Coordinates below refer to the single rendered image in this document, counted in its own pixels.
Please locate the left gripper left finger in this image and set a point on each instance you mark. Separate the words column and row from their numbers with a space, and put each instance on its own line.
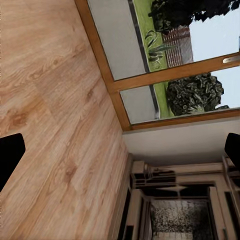
column 12, row 148

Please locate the door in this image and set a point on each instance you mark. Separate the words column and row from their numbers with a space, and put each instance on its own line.
column 166, row 62

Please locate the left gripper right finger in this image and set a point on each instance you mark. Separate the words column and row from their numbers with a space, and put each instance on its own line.
column 232, row 148

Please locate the wood fireplace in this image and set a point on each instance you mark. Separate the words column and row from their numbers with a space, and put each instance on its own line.
column 177, row 202

